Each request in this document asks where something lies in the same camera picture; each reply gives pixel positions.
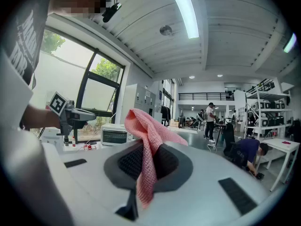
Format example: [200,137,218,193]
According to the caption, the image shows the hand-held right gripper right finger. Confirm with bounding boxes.
[153,143,194,193]

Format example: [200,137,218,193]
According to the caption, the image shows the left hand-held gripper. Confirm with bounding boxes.
[48,91,97,146]

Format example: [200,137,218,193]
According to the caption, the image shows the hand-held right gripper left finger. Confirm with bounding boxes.
[103,141,144,191]

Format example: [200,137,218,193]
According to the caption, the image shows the pink knitted cloth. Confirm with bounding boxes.
[124,107,189,209]

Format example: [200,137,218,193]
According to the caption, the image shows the person's left forearm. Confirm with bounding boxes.
[21,104,62,130]

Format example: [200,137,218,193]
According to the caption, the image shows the white toaster oven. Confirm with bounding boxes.
[101,123,128,146]

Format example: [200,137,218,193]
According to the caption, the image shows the large black-framed window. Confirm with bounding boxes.
[32,26,126,144]

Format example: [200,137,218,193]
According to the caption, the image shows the black clothes rack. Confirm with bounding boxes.
[160,104,172,125]

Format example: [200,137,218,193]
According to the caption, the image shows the grey metal lockers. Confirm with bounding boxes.
[121,83,157,125]

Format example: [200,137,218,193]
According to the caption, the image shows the black balcony railing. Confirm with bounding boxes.
[178,92,235,102]

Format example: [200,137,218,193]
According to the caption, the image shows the person's black printed shirt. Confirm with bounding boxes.
[4,0,54,89]

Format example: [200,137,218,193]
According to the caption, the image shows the white table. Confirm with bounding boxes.
[255,137,301,193]

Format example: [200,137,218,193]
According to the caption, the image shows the white shelf rack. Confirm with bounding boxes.
[244,88,293,140]

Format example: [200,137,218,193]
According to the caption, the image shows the round ceiling fixture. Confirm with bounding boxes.
[159,24,174,36]

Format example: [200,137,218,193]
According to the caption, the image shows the long ceiling light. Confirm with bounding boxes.
[283,32,298,54]
[166,0,200,40]

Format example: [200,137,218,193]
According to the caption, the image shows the black head-worn camera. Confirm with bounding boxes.
[102,2,122,24]

